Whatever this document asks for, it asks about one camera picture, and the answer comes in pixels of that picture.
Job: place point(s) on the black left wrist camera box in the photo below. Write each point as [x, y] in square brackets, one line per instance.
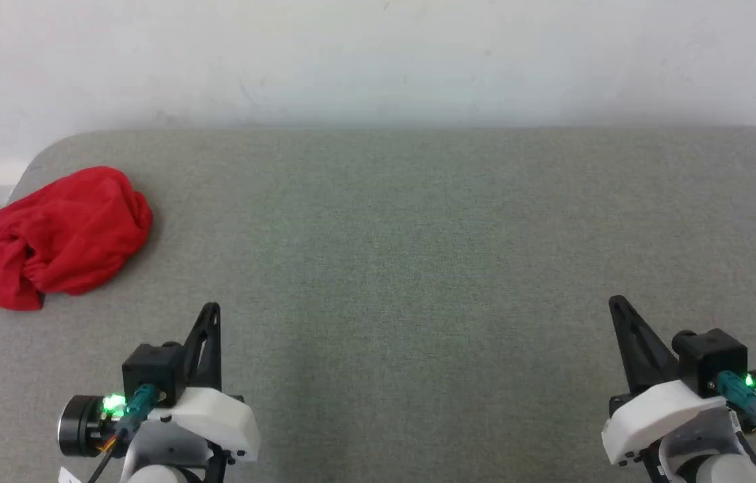
[149, 369]

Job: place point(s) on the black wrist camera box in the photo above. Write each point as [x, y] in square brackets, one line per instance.
[149, 369]
[710, 359]

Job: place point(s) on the red shorts with white stripe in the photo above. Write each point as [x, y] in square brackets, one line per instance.
[69, 228]

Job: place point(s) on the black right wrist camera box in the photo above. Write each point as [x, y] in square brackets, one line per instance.
[710, 359]

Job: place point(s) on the grey fabric sofa seat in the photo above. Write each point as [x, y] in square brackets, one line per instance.
[384, 235]

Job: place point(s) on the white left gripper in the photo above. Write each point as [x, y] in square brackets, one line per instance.
[217, 419]

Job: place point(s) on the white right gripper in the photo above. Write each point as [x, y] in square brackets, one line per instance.
[659, 416]

